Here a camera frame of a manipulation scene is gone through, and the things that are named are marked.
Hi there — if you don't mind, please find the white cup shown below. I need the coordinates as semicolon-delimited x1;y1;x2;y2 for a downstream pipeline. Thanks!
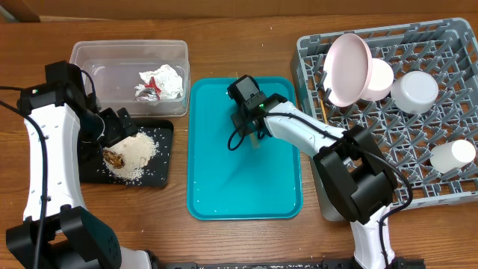
429;140;477;173

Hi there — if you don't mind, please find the large pink plate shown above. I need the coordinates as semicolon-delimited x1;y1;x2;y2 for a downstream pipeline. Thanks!
323;34;372;107

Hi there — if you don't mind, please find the pink bowl with rice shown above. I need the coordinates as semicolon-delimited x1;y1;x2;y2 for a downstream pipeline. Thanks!
361;58;394;102

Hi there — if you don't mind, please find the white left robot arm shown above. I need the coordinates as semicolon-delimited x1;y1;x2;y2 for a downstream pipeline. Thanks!
6;82;155;268

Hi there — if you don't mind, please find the spilled rice pile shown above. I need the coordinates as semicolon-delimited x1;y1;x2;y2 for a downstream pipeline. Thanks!
102;128;170;185

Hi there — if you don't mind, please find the black waste tray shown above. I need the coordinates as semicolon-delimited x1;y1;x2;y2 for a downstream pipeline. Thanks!
79;118;173;188

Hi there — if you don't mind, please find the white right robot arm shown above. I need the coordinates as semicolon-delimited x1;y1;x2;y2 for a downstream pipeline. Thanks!
229;91;397;268

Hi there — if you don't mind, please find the wooden chopstick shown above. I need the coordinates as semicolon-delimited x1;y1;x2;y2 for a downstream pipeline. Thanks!
320;99;329;125
249;133;260;149

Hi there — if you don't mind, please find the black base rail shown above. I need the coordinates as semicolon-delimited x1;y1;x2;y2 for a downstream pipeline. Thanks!
152;258;426;269

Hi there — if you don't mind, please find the red snack wrapper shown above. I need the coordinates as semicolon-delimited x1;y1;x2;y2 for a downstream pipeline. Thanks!
137;77;161;102

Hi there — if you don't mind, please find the grey-green bowl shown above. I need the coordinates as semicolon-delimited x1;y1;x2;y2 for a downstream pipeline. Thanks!
390;71;438;114

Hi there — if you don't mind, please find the grey dishwasher rack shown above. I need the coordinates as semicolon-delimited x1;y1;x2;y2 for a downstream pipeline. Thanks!
291;18;477;208

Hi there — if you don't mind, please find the brown food scrap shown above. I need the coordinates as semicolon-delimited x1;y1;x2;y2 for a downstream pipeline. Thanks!
102;149;125;169

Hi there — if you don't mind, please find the teal plastic tray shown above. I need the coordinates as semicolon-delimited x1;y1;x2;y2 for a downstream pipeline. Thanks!
187;78;303;220

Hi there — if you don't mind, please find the clear plastic waste bin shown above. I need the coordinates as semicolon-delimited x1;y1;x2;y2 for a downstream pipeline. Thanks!
69;40;190;117

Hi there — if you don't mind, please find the white paper napkin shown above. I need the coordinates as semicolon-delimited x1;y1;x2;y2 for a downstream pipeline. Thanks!
134;64;184;102

